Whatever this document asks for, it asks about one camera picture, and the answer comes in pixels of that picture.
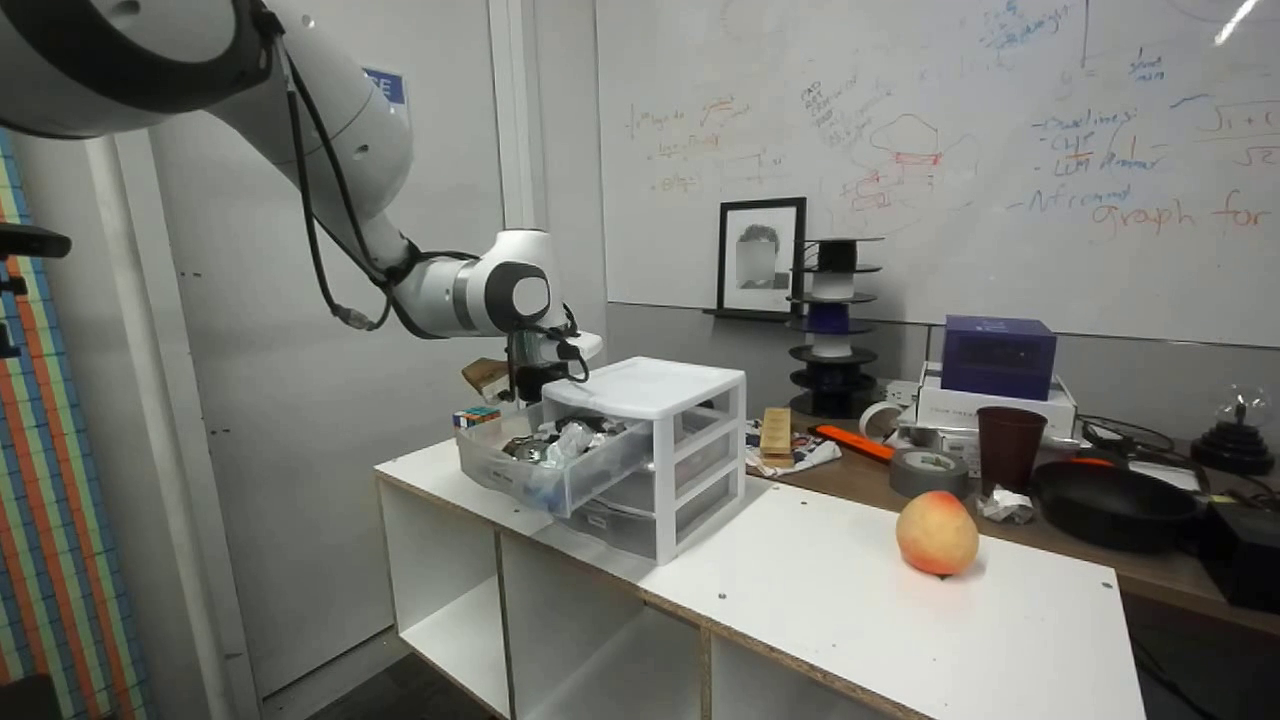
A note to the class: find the white open shelf cabinet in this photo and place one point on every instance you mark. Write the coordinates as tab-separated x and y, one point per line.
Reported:
853	603

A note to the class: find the whiteboard with writing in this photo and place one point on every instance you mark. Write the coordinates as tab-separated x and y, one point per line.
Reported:
1013	105

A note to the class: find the grey tape roll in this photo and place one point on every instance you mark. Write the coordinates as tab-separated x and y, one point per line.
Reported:
929	474

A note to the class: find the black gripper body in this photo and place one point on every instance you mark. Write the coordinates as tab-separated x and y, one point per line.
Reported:
540	348

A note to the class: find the white crumpled paper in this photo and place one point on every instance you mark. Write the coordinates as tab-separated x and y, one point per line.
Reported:
800	462

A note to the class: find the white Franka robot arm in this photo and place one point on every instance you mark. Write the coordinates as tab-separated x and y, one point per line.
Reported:
334	123

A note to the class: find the tan wooden block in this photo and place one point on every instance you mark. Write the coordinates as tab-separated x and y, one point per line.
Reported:
776	434

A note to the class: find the clear plastic wrapper green print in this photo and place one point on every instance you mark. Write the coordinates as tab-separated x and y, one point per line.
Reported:
571	442

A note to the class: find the flat white box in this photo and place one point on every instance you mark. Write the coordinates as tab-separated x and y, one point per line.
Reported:
994	415

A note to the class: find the black frying pan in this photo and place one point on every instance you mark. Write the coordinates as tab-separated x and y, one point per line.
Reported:
1114	504

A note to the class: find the white plastic drawer unit frame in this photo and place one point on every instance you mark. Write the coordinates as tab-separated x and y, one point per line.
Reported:
640	385

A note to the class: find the black round base gadget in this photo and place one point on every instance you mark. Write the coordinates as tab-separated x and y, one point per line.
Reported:
1235	444

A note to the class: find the blue white notice sign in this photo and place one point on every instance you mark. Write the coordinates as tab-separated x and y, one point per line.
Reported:
386	84

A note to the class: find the black spool stack tower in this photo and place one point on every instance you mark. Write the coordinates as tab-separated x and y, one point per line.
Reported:
832	332

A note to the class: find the black framed picture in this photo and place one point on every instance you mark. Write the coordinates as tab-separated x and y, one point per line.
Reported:
763	258

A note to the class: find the multicolour grid panel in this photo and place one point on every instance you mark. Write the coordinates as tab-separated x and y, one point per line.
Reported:
54	504

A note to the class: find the dark red cup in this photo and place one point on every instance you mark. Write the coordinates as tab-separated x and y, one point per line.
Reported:
1011	444

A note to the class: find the purple box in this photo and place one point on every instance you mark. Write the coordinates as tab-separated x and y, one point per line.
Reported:
998	355

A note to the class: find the clear plastic drawer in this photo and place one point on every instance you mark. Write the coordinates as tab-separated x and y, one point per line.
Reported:
705	462
533	480
705	504

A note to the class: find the white pole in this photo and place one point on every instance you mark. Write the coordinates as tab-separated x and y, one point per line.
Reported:
161	442

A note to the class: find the orange peach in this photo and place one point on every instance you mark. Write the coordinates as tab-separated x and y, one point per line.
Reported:
937	534

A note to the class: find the black box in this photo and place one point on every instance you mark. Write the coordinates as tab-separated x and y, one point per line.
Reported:
1244	552

